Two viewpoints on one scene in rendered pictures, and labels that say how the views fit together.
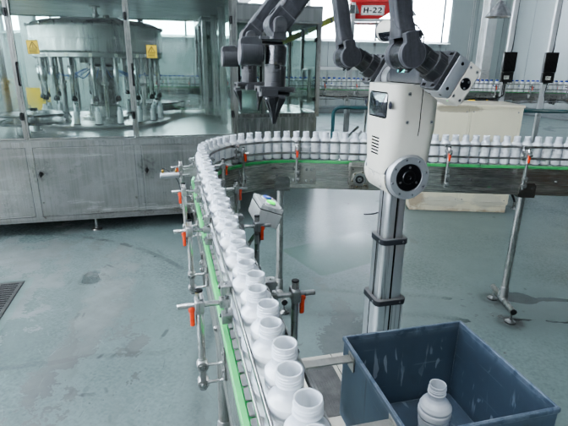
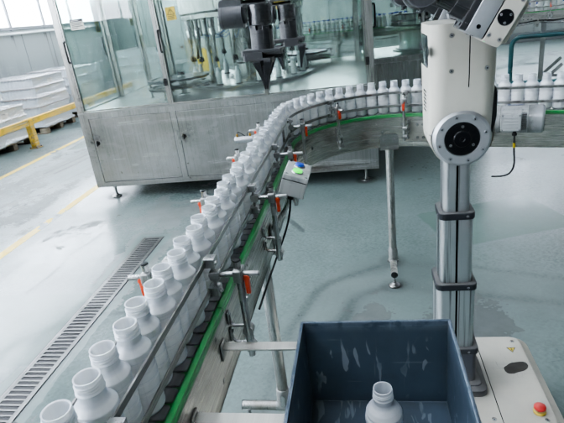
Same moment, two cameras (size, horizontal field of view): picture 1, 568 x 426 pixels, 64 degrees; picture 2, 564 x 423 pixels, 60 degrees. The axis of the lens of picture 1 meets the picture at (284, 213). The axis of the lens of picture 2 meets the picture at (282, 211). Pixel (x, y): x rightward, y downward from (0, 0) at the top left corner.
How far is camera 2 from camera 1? 0.52 m
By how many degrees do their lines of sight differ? 24
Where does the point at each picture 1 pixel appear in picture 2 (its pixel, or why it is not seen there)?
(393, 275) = (458, 255)
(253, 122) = (411, 65)
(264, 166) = (368, 123)
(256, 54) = (234, 17)
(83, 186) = (221, 146)
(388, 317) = (455, 304)
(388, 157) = (433, 115)
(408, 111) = (451, 58)
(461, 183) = not seen: outside the picture
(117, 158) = (249, 117)
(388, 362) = (359, 355)
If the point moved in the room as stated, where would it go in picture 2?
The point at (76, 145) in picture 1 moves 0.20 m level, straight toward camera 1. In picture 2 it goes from (212, 107) to (211, 111)
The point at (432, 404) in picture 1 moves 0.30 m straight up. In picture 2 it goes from (373, 409) to (365, 270)
